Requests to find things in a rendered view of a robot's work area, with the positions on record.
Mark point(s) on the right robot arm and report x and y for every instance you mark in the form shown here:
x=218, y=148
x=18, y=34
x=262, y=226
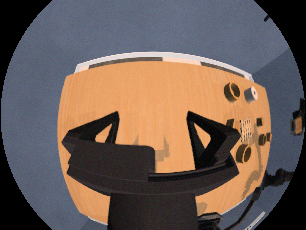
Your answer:
x=287, y=176

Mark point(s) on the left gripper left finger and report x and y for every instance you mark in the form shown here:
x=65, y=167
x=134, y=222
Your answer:
x=90, y=130

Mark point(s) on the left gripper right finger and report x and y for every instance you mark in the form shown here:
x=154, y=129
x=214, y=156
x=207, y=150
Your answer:
x=223, y=138

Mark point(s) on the small wooden pallet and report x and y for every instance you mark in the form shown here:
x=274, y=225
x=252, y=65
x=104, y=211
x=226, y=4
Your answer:
x=246, y=129

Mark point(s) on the grey cylinder with pale top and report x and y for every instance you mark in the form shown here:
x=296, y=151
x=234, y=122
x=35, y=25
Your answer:
x=249, y=94

